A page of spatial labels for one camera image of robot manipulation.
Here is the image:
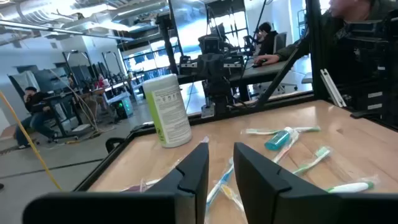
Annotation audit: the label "teal toothbrush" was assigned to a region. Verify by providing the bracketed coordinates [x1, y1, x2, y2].
[241, 126, 322, 136]

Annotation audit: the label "black desk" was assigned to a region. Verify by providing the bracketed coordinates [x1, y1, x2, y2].
[177, 60, 289, 103]

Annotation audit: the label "person's hand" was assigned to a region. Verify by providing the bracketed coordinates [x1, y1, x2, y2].
[254, 54, 280, 66]

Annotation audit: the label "computer case green lights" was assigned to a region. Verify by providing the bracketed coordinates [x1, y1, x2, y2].
[110, 95, 134, 119]

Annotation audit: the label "person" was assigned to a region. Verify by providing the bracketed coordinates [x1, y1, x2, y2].
[254, 0, 398, 68]
[14, 86, 60, 149]
[256, 21, 280, 57]

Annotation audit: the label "orange toothbrush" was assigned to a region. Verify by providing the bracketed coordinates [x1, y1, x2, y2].
[220, 183, 246, 213]

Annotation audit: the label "blue toothbrush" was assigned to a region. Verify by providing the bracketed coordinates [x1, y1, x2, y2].
[205, 157, 234, 212]

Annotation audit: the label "purple white toothbrush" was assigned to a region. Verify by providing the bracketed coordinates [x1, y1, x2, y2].
[120, 157, 184, 193]

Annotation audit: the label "black loop bracket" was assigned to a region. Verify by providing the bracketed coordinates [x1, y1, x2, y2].
[104, 136, 126, 154]

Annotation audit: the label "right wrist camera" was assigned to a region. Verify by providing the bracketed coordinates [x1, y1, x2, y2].
[198, 34, 224, 54]

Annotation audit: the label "white wipes canister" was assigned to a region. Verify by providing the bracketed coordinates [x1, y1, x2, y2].
[142, 73, 193, 149]

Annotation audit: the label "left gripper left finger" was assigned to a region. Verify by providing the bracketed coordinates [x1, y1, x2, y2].
[22, 142, 210, 224]

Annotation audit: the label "green white toothbrush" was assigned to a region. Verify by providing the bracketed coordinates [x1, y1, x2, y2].
[291, 146, 333, 176]
[325, 177, 379, 194]

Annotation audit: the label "yellow hanging cable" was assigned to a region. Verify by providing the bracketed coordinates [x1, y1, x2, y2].
[0, 90, 63, 191]

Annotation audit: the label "white aluminium bar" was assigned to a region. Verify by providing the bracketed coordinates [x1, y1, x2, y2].
[320, 68, 347, 108]

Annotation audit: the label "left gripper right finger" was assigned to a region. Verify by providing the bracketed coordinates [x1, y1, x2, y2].
[233, 142, 398, 224]

